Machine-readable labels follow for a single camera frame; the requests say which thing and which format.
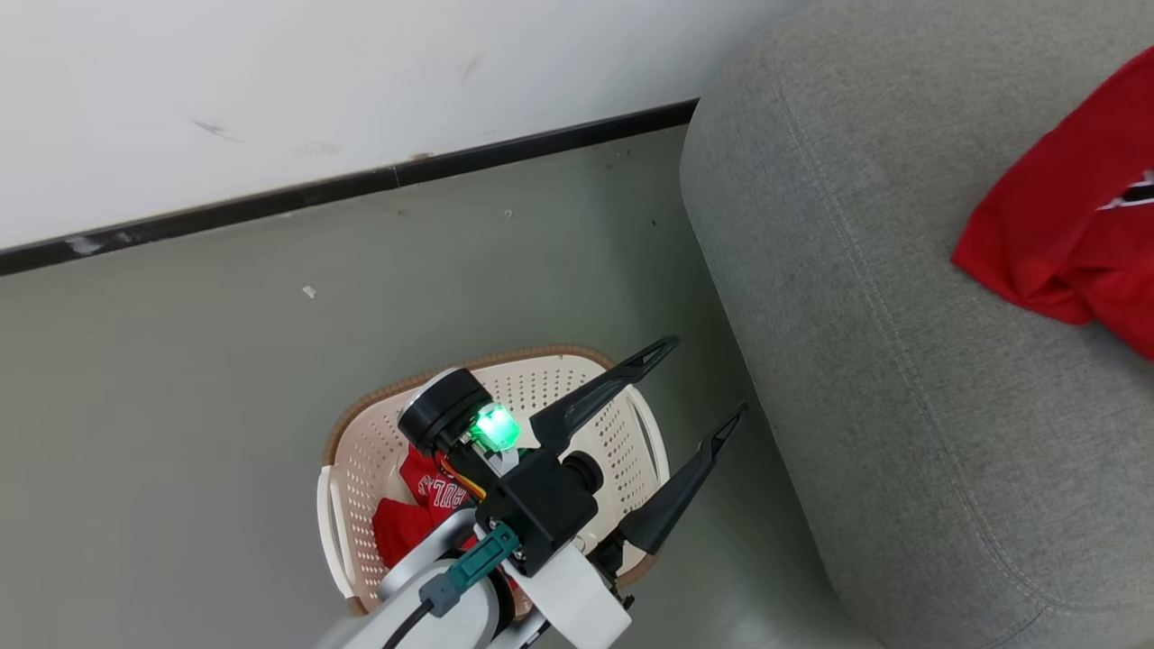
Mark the black wall baseboard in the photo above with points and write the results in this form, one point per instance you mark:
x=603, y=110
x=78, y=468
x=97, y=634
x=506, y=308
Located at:
x=270, y=204

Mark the cream perforated laundry basket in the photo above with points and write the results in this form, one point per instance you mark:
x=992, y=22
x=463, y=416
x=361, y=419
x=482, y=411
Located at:
x=379, y=451

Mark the grey fabric sofa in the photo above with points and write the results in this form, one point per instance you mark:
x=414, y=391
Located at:
x=902, y=406

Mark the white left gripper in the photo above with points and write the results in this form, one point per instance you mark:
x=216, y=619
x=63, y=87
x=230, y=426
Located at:
x=577, y=604

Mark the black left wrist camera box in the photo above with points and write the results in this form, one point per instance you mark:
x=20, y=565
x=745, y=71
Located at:
x=541, y=500

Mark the plain red shirt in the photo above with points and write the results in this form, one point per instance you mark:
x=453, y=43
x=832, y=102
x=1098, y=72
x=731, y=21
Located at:
x=1055, y=234

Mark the red jersey with white stripes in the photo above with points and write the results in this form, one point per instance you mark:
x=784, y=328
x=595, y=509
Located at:
x=401, y=532

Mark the teal left camera connector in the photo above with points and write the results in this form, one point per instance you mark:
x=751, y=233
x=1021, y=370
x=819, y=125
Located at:
x=482, y=559

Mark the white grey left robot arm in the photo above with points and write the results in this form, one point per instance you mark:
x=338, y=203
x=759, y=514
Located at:
x=469, y=622

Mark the black round left gripper motor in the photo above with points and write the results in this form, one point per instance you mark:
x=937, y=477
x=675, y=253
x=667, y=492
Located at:
x=437, y=410

